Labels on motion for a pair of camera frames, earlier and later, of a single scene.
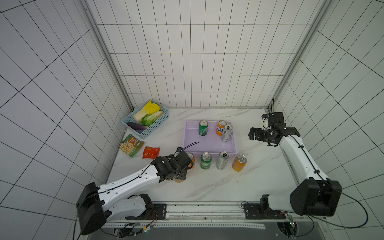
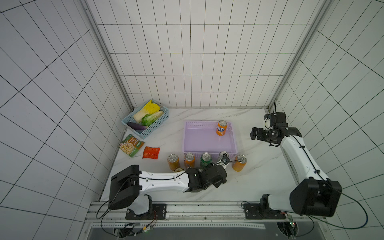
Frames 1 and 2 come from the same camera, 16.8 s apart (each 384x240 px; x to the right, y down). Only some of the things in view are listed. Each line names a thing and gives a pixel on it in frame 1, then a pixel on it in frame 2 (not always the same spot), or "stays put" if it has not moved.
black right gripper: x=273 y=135 stays put
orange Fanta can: x=220 y=127 stays put
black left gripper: x=182 y=174 → x=218 y=183
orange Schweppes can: x=239 y=162 stays put
